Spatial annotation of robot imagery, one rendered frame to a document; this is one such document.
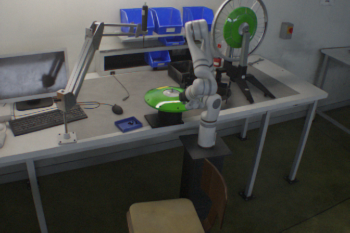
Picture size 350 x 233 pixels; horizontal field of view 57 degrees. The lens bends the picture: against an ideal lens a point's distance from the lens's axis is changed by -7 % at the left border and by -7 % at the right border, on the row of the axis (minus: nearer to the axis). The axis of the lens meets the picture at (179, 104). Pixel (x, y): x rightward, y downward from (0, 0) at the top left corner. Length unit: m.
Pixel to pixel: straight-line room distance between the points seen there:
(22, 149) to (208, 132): 0.99
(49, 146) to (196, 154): 0.79
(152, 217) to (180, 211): 0.16
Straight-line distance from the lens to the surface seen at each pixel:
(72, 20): 2.61
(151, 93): 2.01
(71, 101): 1.80
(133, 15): 2.72
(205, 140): 1.94
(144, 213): 1.87
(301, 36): 3.90
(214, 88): 1.45
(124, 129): 1.93
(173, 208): 1.90
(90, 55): 1.85
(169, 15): 2.84
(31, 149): 1.87
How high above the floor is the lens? 1.95
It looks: 27 degrees down
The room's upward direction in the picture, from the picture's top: 5 degrees clockwise
